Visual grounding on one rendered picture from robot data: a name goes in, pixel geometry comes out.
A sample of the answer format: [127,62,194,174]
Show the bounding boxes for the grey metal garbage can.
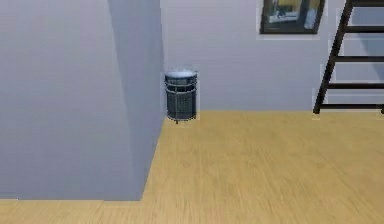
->
[163,69,199,125]

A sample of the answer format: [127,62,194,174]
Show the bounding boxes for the black framed wall picture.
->
[259,0,326,35]

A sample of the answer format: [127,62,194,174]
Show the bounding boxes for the black ladder shelf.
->
[312,0,384,115]

